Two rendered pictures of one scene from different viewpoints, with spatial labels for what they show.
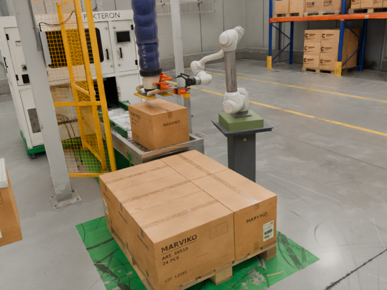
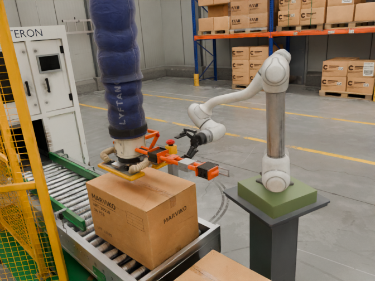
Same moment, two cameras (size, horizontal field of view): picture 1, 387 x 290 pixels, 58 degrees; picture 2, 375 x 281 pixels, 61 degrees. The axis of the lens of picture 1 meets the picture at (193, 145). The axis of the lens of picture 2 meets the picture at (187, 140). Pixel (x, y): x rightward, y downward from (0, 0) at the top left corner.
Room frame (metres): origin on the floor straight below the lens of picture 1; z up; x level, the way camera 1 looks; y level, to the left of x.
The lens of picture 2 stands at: (1.74, 0.54, 1.84)
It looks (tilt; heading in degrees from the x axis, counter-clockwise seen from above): 19 degrees down; 344
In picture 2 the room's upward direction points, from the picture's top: 4 degrees counter-clockwise
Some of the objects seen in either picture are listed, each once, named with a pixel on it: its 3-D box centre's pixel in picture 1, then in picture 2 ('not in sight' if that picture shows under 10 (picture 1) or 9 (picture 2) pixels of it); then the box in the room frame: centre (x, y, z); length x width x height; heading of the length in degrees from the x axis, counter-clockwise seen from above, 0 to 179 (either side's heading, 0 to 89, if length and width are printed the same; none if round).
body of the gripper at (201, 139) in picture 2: (189, 81); (196, 140); (3.49, -0.01, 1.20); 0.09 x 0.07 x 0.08; 120
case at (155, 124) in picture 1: (158, 124); (142, 209); (3.57, 0.36, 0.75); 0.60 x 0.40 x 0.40; 31
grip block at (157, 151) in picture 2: (162, 86); (158, 154); (3.35, 0.26, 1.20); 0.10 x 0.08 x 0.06; 120
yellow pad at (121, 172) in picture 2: (144, 94); (119, 167); (3.52, 0.47, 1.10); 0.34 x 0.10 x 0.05; 30
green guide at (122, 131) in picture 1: (102, 119); (33, 193); (4.46, 1.18, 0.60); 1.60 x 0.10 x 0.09; 29
